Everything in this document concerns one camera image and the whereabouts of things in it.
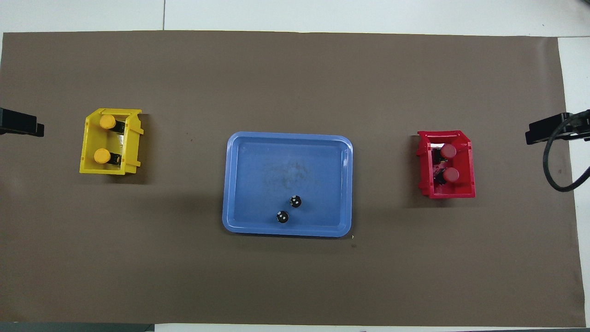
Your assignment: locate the blue plastic tray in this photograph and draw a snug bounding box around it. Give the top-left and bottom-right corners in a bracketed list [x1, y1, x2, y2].
[222, 131, 354, 238]

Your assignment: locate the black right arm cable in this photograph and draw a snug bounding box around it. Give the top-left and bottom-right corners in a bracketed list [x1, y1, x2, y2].
[543, 113, 590, 193]

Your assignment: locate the brown table mat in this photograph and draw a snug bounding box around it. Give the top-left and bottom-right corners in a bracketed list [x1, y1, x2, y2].
[0, 30, 586, 326]

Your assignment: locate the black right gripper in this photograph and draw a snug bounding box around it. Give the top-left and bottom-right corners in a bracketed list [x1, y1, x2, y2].
[525, 110, 590, 145]

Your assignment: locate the red plastic bin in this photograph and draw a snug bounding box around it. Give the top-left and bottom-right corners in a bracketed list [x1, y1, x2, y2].
[416, 130, 476, 199]

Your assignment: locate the red push button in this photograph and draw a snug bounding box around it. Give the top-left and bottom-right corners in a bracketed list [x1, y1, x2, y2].
[433, 144, 457, 162]
[433, 167, 460, 185]

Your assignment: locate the yellow plastic bin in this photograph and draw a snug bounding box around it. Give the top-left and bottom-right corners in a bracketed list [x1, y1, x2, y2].
[79, 108, 144, 176]

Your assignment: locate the yellow push button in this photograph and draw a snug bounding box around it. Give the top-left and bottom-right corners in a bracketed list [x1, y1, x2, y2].
[100, 114, 129, 135]
[94, 148, 122, 166]

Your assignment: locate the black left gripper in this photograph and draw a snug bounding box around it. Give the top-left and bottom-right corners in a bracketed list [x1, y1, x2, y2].
[0, 107, 45, 137]

